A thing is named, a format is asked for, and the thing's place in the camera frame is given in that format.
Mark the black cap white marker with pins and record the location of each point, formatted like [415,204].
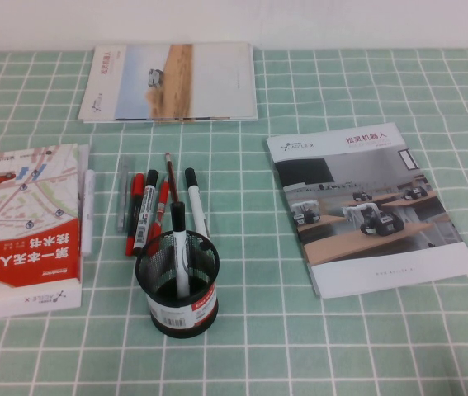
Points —
[179,247]
[195,202]

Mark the red pen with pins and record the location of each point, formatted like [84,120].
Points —
[162,206]

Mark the grey pen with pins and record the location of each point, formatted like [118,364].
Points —
[122,194]

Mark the black mesh pen holder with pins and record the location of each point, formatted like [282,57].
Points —
[184,315]

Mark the white pen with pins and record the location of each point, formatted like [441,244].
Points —
[88,214]

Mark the brown pencil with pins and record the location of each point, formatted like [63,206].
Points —
[171,173]

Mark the black cap marker red print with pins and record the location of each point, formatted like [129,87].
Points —
[146,206]

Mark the red and black marker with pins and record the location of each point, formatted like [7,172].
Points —
[136,185]

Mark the robot classroom picture brochure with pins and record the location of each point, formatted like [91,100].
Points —
[361,247]

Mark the green checkered tablecloth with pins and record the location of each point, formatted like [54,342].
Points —
[258,359]

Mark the red map cover book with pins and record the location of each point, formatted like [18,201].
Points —
[19,231]

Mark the red white map book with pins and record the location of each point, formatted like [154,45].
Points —
[31,302]

